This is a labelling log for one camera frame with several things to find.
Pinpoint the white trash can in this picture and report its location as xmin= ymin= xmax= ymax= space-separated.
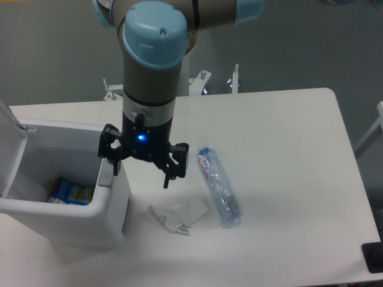
xmin=1 ymin=105 xmax=131 ymax=248

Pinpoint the blue yellow package in bin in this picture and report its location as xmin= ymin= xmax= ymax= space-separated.
xmin=47 ymin=178 xmax=95 ymax=206

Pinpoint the crushed clear plastic bottle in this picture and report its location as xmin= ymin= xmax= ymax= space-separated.
xmin=196 ymin=146 xmax=243 ymax=228

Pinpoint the black clamp at table edge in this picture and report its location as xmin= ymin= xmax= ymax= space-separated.
xmin=361 ymin=242 xmax=382 ymax=274

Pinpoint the white frame at right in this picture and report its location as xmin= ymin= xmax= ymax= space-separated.
xmin=354 ymin=101 xmax=382 ymax=158

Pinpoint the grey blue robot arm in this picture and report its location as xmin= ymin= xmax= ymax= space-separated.
xmin=93 ymin=1 xmax=265 ymax=182

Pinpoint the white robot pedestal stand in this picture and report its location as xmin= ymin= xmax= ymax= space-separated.
xmin=103 ymin=63 xmax=241 ymax=101

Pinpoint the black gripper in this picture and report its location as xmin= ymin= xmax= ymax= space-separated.
xmin=98 ymin=115 xmax=189 ymax=188

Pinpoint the crumpled white paper wrapper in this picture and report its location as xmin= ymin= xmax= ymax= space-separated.
xmin=147 ymin=193 xmax=209 ymax=236

